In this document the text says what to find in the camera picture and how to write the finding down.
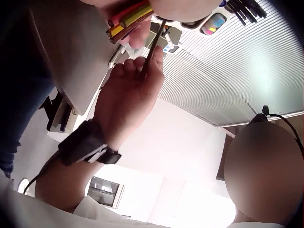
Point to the black wrist band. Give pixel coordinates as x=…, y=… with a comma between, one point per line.
x=80, y=142

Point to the orange pencil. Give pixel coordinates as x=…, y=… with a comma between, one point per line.
x=116, y=30

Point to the person's left hand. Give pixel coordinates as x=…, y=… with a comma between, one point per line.
x=180, y=10

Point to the person's left fingers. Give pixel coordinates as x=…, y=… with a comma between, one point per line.
x=139, y=39

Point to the yellow-green pencil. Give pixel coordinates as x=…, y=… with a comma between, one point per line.
x=137, y=16

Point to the person's legs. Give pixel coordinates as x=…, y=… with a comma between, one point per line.
x=21, y=71

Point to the coloured sticky notes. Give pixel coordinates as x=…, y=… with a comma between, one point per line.
x=215, y=23

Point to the person's right hand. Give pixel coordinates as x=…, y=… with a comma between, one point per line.
x=128, y=102

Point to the black pencil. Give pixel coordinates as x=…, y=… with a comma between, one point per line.
x=152, y=49

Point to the person's right thumb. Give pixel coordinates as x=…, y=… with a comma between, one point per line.
x=156, y=60

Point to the framed window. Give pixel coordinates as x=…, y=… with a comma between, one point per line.
x=104, y=192

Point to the red pencil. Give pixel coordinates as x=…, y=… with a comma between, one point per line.
x=125, y=14

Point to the brown pencil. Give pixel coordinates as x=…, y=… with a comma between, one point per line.
x=120, y=36

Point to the ribbed glass partition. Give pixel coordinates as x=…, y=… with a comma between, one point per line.
x=225, y=76

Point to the round lamp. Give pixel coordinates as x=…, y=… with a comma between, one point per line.
x=23, y=185

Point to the person's right fingers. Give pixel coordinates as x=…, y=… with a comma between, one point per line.
x=128, y=67

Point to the white desk organiser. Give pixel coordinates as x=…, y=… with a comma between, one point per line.
x=190, y=25

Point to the olive pen holder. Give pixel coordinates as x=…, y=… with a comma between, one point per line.
x=172, y=34

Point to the grey desk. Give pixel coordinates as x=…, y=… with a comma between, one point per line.
x=71, y=52

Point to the bunch of black pens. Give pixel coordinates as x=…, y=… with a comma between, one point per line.
x=244, y=10

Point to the person's body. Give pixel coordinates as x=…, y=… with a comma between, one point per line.
x=35, y=213

